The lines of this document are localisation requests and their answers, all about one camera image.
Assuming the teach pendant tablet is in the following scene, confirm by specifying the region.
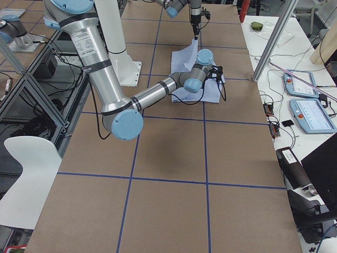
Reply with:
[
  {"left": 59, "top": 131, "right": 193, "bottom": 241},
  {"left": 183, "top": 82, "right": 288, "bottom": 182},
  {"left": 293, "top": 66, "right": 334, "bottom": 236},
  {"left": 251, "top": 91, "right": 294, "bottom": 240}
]
[
  {"left": 289, "top": 99, "right": 336, "bottom": 134},
  {"left": 283, "top": 70, "right": 319, "bottom": 99}
]

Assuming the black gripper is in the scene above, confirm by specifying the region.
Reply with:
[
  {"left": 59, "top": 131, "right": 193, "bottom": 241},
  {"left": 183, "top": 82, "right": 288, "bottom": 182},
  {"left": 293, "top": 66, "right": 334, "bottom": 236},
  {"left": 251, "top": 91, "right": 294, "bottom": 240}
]
[
  {"left": 190, "top": 7, "right": 211, "bottom": 40},
  {"left": 206, "top": 65, "right": 223, "bottom": 82}
]

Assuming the white chair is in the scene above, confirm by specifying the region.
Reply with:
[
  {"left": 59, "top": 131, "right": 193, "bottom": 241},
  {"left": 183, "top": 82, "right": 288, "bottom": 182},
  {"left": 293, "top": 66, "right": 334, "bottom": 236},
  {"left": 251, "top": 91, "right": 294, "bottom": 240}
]
[{"left": 1, "top": 136, "right": 62, "bottom": 229}]

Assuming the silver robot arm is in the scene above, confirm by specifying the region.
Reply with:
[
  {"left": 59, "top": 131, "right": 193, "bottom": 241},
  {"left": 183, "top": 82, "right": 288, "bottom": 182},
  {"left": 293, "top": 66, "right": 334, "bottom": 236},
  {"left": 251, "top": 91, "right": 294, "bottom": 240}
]
[
  {"left": 44, "top": 1, "right": 223, "bottom": 140},
  {"left": 155, "top": 0, "right": 211, "bottom": 40}
]

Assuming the aluminium frame post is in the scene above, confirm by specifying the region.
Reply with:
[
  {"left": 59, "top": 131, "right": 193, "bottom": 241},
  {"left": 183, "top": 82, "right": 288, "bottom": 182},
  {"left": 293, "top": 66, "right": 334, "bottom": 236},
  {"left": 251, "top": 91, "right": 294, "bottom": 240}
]
[{"left": 252, "top": 0, "right": 298, "bottom": 82}]

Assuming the red cylinder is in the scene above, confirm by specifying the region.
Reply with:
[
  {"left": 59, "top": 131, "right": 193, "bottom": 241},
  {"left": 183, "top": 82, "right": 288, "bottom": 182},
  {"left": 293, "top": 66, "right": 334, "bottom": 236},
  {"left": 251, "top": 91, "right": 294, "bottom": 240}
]
[{"left": 239, "top": 0, "right": 251, "bottom": 23}]

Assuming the lower teach pendant tablet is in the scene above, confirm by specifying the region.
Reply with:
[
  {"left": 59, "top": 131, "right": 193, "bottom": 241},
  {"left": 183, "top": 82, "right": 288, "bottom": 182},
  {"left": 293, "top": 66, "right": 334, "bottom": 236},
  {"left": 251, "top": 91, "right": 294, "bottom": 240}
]
[{"left": 289, "top": 99, "right": 336, "bottom": 134}]

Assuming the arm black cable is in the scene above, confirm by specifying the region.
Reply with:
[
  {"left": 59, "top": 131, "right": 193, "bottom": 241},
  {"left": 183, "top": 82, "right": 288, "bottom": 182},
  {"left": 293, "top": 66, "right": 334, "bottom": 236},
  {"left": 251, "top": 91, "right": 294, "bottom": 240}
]
[{"left": 168, "top": 67, "right": 227, "bottom": 105}]

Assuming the black monitor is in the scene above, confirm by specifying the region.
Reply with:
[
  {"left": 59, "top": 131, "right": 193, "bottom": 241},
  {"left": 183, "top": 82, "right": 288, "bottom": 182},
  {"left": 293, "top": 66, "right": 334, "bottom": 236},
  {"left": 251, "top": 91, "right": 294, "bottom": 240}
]
[{"left": 301, "top": 134, "right": 336, "bottom": 210}]

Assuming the reacher grabber stick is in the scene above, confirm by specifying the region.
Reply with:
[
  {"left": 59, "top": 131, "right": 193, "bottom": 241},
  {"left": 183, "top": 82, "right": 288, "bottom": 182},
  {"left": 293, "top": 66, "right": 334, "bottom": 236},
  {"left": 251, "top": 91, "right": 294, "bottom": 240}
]
[{"left": 267, "top": 60, "right": 337, "bottom": 102}]

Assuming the light blue striped shirt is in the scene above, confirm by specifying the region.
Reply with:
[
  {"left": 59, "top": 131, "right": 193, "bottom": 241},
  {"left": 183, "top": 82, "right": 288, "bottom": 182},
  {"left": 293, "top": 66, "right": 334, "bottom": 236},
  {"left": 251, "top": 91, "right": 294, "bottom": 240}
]
[{"left": 171, "top": 40, "right": 226, "bottom": 105}]

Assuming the green cloth pouch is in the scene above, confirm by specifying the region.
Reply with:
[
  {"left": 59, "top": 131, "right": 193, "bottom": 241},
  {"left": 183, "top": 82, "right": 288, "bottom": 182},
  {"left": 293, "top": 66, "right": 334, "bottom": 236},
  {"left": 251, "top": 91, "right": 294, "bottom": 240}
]
[{"left": 251, "top": 22, "right": 264, "bottom": 31}]

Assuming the upper teach pendant tablet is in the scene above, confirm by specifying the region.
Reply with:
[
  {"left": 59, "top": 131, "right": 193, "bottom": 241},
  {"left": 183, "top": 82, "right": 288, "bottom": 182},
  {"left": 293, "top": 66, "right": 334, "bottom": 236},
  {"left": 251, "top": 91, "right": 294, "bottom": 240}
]
[{"left": 283, "top": 70, "right": 319, "bottom": 99}]

